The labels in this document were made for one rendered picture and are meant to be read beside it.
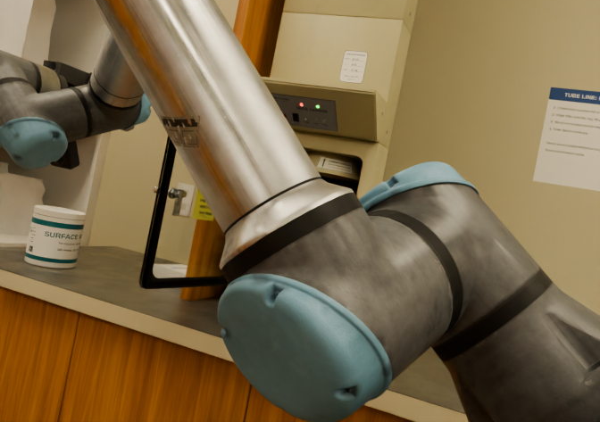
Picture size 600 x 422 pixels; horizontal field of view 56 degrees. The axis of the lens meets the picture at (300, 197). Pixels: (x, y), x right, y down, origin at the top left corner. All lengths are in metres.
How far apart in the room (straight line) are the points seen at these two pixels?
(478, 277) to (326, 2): 1.12
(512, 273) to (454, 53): 1.40
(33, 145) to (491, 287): 0.59
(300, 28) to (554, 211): 0.87
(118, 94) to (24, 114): 0.12
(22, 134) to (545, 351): 0.65
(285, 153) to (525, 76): 1.44
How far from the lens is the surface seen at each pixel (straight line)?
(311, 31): 1.48
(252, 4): 1.49
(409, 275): 0.40
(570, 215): 1.74
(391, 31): 1.42
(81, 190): 2.33
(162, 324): 1.22
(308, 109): 1.35
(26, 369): 1.52
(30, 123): 0.81
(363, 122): 1.31
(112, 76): 0.80
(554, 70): 1.80
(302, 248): 0.37
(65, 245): 1.60
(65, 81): 0.98
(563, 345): 0.47
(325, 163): 1.40
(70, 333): 1.42
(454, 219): 0.46
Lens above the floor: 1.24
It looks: level
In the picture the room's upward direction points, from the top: 11 degrees clockwise
